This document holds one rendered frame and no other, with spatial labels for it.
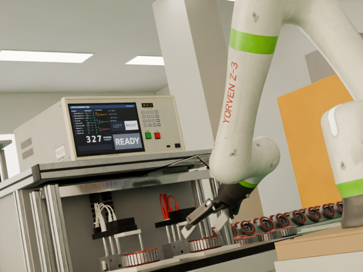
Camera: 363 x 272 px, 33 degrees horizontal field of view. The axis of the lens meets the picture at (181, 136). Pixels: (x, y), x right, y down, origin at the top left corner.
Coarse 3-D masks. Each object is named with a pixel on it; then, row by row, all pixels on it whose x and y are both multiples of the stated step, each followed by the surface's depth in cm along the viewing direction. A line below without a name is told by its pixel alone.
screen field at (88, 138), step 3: (87, 135) 187; (90, 135) 188; (93, 135) 189; (96, 135) 189; (99, 135) 190; (87, 138) 187; (90, 138) 188; (93, 138) 188; (96, 138) 189; (99, 138) 190; (87, 141) 187; (90, 141) 187; (93, 141) 188; (96, 141) 189; (99, 141) 189; (102, 141) 190
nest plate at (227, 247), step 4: (232, 244) 185; (236, 244) 186; (216, 248) 181; (220, 248) 182; (224, 248) 183; (228, 248) 184; (232, 248) 185; (196, 252) 183; (200, 252) 179; (204, 252) 178; (208, 252) 179; (212, 252) 180; (216, 252) 180; (176, 256) 188; (180, 256) 186; (184, 256) 184; (188, 256) 183; (192, 256) 182; (196, 256) 180
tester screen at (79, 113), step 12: (72, 108) 186; (84, 108) 189; (96, 108) 192; (108, 108) 195; (120, 108) 198; (132, 108) 201; (72, 120) 185; (84, 120) 188; (96, 120) 191; (108, 120) 193; (120, 120) 196; (132, 120) 199; (84, 132) 187; (96, 132) 190; (108, 132) 192; (120, 132) 195; (132, 132) 198; (84, 144) 186; (96, 144) 188
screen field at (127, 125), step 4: (112, 124) 194; (116, 124) 195; (120, 124) 196; (124, 124) 197; (128, 124) 198; (132, 124) 199; (136, 124) 200; (112, 128) 194; (116, 128) 195; (120, 128) 196; (124, 128) 196; (128, 128) 197; (132, 128) 198; (136, 128) 199
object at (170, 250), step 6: (180, 240) 200; (186, 240) 200; (162, 246) 199; (168, 246) 196; (174, 246) 196; (180, 246) 197; (186, 246) 199; (168, 252) 197; (174, 252) 195; (180, 252) 197; (186, 252) 198; (168, 258) 197
